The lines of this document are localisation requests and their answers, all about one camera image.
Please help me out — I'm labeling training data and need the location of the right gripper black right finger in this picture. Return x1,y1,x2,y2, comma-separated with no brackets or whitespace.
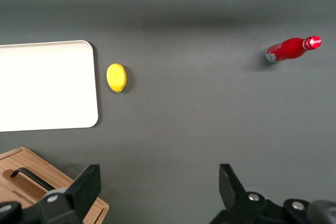
209,163,313,224

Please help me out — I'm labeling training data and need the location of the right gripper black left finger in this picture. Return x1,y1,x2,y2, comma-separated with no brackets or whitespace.
26,163,102,224

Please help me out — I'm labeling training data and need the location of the wooden drawer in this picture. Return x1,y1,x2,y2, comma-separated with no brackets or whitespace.
0,150,106,224

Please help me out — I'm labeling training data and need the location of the black metal drawer handle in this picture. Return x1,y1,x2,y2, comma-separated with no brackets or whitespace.
10,167,56,192

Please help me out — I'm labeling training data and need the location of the wooden drawer cabinet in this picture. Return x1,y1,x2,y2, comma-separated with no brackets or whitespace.
0,146,110,224

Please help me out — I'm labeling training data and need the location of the beige rectangular tray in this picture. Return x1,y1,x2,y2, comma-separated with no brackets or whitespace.
0,40,99,133

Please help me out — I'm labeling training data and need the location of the yellow lemon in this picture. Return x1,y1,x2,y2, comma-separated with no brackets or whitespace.
106,62,128,94

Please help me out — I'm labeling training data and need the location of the red bottle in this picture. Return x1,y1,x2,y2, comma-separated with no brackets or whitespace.
264,35,322,64

